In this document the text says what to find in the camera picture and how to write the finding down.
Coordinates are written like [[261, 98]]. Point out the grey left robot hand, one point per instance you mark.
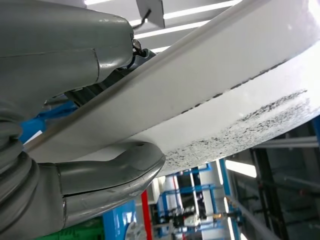
[[62, 49]]

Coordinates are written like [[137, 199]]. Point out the grey hanging panel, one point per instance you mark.
[[151, 11]]

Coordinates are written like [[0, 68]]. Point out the green plastic crate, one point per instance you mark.
[[82, 230]]

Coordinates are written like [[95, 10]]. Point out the long red barrier belt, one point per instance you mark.
[[146, 215]]

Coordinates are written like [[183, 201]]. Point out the blue background storage rack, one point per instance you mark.
[[189, 198]]

